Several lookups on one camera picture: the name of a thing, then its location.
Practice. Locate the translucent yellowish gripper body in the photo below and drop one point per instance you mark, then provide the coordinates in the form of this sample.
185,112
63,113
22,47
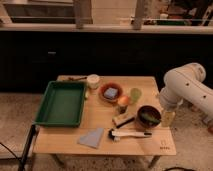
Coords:
168,116

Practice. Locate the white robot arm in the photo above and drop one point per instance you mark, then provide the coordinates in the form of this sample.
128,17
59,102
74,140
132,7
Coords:
185,83

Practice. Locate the dark brown bowl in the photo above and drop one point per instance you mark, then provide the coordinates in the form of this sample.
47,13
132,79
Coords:
151,110

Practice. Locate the green vegetable in bowl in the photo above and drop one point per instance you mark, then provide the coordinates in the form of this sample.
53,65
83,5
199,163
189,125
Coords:
149,119

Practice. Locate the green translucent cup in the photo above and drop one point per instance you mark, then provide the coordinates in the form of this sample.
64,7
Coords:
135,95

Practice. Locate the wooden table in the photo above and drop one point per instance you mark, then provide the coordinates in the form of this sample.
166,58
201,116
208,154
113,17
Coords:
97,113

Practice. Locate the wooden block with black edge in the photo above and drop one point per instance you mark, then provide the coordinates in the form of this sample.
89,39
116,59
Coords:
123,119

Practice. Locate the white black dish brush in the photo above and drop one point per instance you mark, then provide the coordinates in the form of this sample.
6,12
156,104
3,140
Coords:
117,135

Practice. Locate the blue-grey cloth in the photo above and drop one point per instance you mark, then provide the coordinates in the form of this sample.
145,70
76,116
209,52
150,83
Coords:
92,138

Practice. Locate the white cup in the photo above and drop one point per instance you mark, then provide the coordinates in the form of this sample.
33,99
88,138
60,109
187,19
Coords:
93,81

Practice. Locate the brown spoon utensil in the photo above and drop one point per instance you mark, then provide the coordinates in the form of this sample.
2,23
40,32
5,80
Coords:
76,79

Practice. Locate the green plastic tray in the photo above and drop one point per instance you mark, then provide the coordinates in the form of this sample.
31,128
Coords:
62,104

